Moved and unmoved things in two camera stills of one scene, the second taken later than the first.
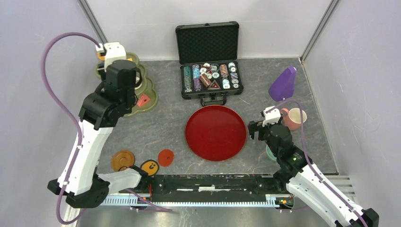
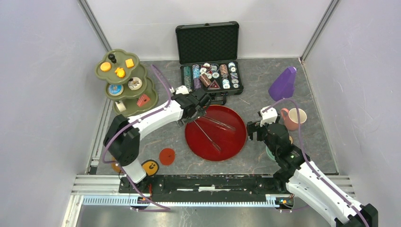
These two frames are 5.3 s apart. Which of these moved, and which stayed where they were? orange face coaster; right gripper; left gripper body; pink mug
Moved: left gripper body
Stayed: pink mug; right gripper; orange face coaster
